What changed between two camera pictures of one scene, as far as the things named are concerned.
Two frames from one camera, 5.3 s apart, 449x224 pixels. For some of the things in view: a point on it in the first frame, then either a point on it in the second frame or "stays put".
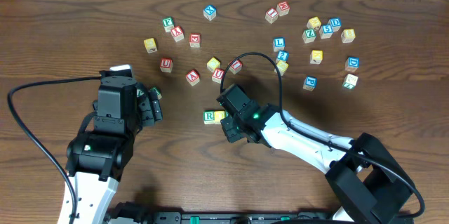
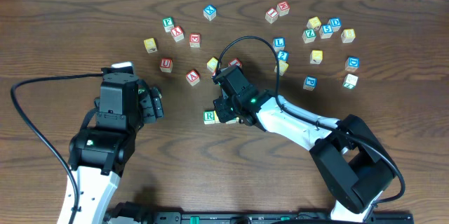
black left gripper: (151, 107) stays put
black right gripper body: (231, 128) → (224, 108)
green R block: (209, 117) stays put
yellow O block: (219, 115) stays put
